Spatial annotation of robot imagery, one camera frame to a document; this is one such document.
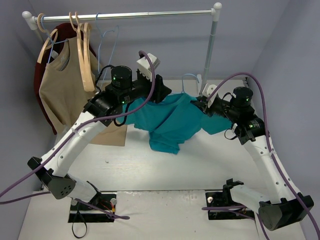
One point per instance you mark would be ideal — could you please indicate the metal clothes rack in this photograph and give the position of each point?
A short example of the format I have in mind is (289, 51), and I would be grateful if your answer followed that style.
(35, 23)

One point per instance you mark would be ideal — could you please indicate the dark red garment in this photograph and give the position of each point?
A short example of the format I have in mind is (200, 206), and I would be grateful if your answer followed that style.
(65, 32)

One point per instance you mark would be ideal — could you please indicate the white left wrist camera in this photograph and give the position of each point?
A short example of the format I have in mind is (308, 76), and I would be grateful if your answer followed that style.
(144, 66)

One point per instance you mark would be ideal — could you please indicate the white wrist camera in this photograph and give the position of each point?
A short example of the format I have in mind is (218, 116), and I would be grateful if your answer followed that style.
(209, 94)
(144, 66)

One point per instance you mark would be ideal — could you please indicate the wooden hanger pair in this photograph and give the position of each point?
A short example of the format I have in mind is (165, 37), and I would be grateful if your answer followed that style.
(79, 51)
(85, 35)

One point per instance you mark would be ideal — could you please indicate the blue wire hanger free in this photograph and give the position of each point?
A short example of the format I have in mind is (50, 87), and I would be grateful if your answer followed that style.
(191, 83)
(101, 70)

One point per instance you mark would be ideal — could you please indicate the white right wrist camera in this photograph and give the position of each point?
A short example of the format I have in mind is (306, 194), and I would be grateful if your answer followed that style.
(209, 94)

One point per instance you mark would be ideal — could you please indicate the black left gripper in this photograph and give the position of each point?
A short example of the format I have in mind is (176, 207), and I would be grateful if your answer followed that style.
(160, 88)

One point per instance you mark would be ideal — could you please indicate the blue wire hanger holding top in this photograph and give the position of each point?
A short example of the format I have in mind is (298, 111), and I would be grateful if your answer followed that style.
(51, 50)

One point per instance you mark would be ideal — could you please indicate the wooden hanger middle pair front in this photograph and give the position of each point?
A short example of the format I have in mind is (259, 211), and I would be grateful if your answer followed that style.
(85, 35)

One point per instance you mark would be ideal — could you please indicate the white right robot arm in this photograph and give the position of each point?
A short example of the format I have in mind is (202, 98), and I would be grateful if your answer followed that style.
(282, 206)

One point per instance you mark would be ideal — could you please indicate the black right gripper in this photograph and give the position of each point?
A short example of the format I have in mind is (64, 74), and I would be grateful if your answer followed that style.
(204, 105)

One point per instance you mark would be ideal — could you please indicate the beige tank top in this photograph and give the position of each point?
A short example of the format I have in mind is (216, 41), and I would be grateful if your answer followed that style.
(61, 90)

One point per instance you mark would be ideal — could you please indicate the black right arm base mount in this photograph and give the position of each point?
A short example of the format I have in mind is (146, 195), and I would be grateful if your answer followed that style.
(224, 207)

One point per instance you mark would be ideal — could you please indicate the wooden hanger far left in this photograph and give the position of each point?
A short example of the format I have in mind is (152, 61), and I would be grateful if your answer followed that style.
(51, 37)

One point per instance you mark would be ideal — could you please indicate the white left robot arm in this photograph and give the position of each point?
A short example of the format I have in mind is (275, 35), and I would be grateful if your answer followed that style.
(99, 112)

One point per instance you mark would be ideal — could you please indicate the wooden hanger middle pair back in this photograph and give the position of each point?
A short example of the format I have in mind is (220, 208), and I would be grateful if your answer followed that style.
(79, 51)

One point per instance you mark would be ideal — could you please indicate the teal t shirt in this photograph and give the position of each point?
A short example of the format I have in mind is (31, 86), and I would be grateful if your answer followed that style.
(173, 121)

